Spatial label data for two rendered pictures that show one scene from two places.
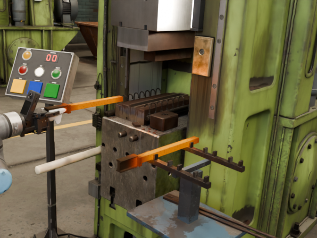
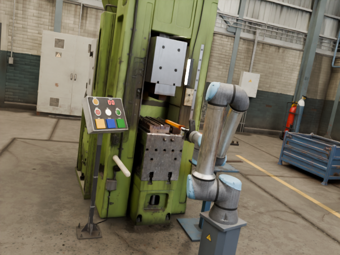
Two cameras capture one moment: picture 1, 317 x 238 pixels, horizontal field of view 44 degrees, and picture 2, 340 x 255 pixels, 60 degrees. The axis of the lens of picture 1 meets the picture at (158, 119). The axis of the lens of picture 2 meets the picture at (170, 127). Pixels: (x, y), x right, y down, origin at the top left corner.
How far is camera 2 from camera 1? 261 cm
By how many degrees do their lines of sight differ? 63
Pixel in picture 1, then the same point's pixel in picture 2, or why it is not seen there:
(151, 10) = (178, 76)
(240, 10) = (204, 78)
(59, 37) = not seen: outside the picture
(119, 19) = (157, 79)
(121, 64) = (135, 103)
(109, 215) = (146, 189)
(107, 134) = (151, 142)
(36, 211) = (44, 228)
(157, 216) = not seen: hidden behind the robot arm
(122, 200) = (159, 176)
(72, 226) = (83, 221)
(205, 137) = not seen: hidden behind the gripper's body
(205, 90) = (188, 112)
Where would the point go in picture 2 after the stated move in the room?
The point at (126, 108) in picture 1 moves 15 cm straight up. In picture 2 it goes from (158, 126) to (160, 110)
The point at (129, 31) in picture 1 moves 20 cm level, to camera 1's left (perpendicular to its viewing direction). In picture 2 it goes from (163, 86) to (152, 85)
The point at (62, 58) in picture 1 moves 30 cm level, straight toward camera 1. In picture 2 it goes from (117, 102) to (151, 108)
